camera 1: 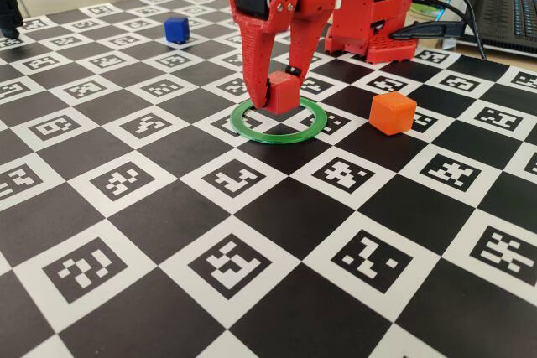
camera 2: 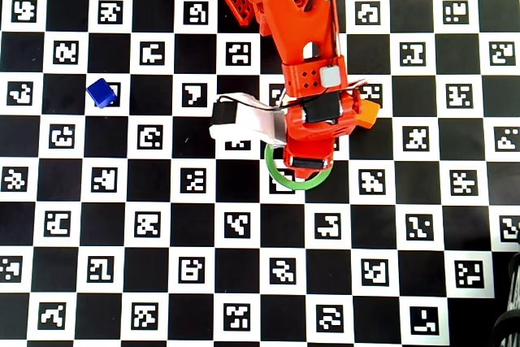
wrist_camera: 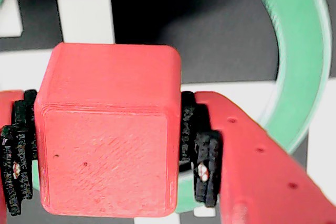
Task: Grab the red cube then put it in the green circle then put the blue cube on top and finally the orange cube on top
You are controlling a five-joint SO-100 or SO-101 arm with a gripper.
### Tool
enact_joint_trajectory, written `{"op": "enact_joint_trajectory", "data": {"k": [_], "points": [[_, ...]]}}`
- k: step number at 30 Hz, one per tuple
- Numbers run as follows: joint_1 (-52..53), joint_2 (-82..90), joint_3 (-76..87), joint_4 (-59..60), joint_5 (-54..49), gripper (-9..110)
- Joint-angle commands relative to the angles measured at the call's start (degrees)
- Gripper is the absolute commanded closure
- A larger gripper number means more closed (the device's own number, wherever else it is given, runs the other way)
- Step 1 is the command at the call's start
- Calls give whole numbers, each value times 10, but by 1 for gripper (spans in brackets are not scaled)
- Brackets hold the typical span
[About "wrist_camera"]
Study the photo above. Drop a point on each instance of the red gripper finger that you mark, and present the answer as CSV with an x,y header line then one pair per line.
x,y
262,182
15,140

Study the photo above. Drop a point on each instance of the red cube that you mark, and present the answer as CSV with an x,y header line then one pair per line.
x,y
105,129

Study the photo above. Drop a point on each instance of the black white marker checkerboard mat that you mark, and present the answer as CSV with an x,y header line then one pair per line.
x,y
157,11

